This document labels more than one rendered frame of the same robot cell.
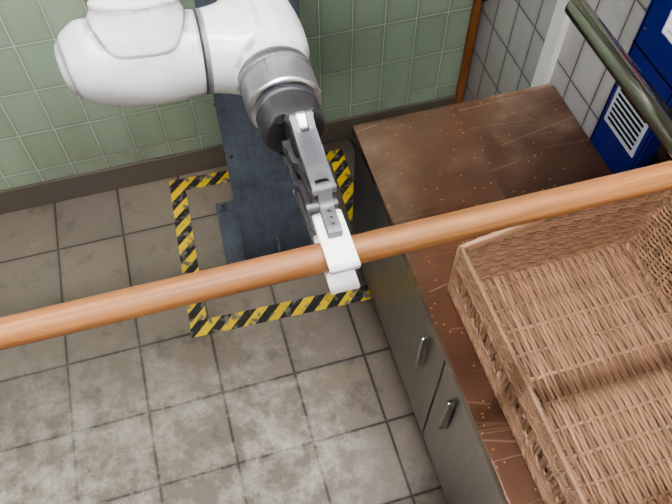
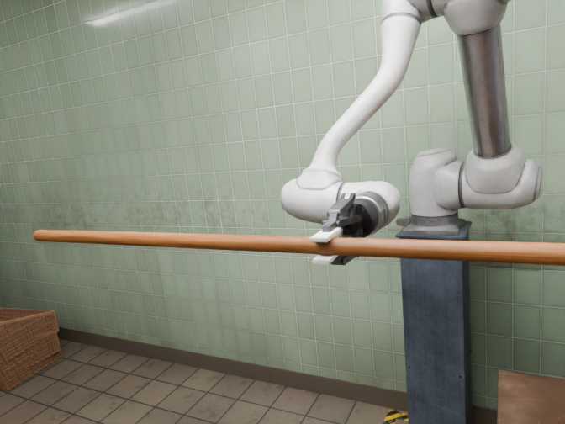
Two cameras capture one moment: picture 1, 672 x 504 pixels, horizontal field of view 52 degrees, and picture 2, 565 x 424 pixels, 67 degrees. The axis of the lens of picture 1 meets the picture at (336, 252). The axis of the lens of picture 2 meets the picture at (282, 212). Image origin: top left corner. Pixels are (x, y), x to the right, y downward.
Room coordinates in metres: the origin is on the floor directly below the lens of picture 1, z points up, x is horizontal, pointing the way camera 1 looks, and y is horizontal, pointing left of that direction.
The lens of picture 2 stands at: (-0.17, -0.44, 1.40)
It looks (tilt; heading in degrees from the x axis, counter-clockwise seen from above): 11 degrees down; 44
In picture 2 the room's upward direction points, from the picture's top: 6 degrees counter-clockwise
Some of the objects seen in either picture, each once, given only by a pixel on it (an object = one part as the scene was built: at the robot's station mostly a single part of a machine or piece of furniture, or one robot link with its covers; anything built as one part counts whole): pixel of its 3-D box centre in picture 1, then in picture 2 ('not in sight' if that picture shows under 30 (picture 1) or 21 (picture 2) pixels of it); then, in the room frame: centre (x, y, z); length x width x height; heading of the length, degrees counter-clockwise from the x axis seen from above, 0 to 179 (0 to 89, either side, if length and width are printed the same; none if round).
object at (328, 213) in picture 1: (328, 208); (330, 220); (0.41, 0.01, 1.23); 0.05 x 0.01 x 0.03; 16
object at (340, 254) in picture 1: (335, 240); (325, 234); (0.38, 0.00, 1.21); 0.07 x 0.03 x 0.01; 16
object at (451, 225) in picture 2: not in sight; (428, 219); (1.23, 0.21, 1.03); 0.22 x 0.18 x 0.06; 104
